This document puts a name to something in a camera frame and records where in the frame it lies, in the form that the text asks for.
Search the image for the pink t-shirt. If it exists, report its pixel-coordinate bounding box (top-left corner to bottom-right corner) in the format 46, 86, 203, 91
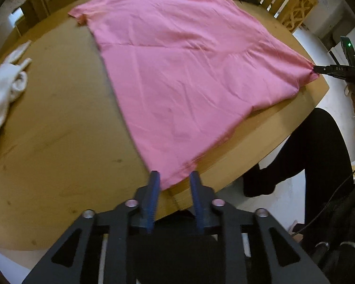
68, 0, 319, 190

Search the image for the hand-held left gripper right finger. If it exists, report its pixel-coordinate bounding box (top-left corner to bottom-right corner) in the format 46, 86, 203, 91
189, 171, 332, 284

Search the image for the white cloth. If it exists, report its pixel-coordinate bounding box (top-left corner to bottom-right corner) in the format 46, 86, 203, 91
0, 41, 32, 162

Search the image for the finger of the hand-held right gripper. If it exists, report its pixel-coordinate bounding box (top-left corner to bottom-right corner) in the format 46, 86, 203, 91
312, 64, 348, 80

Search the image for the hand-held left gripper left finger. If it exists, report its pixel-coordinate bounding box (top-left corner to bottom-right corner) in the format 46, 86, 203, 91
22, 170, 161, 284

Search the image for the person's leg in black pants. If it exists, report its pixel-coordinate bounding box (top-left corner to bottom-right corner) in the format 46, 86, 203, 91
243, 107, 355, 234

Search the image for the black bag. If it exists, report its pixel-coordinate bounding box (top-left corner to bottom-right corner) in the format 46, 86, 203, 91
299, 180, 355, 284

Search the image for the wooden bench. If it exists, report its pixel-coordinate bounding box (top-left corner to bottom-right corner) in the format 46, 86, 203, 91
14, 0, 93, 37

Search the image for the thin dark cable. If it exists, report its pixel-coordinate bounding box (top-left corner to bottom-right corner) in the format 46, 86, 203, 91
292, 157, 355, 237

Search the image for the wooden lattice crate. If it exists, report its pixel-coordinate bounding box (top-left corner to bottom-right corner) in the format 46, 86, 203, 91
248, 0, 319, 34

